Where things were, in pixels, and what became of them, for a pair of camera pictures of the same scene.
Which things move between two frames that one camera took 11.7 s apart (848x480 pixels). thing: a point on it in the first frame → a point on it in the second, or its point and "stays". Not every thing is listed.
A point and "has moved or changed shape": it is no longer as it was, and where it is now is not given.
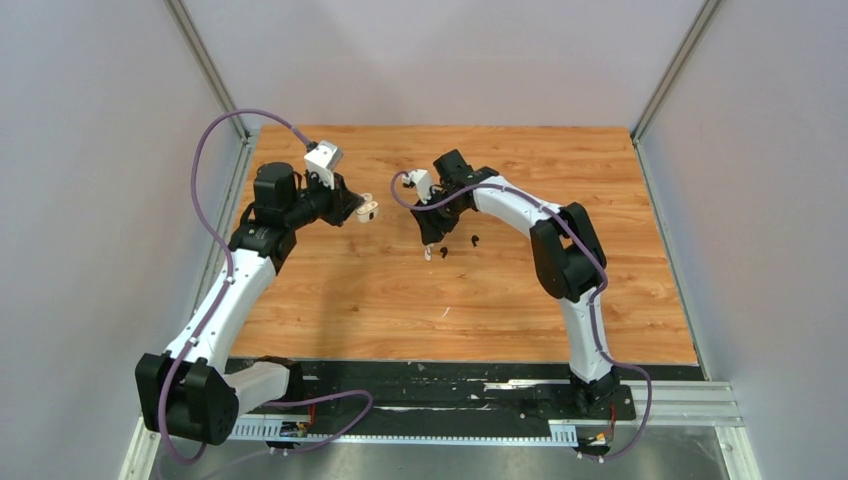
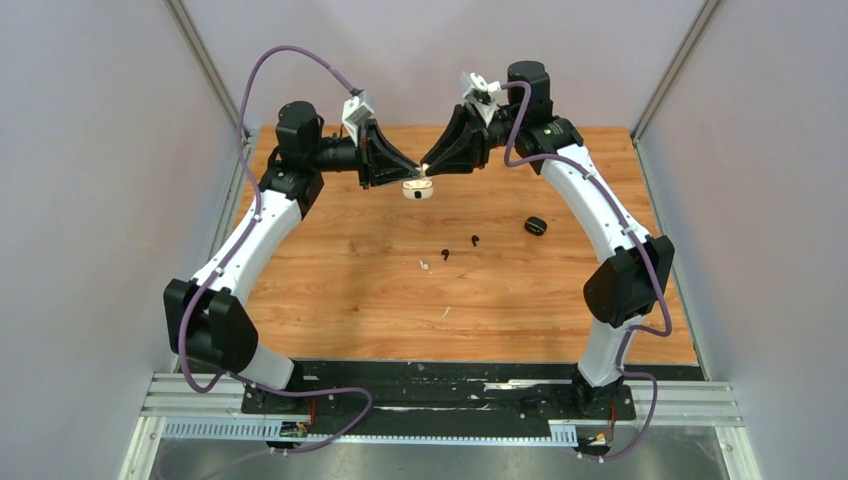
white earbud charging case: (368, 211) has moved or changed shape
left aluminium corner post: (194, 41) stays
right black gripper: (432, 228) → (464, 145)
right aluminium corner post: (695, 38) stays
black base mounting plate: (443, 393) stays
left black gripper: (342, 202) → (379, 162)
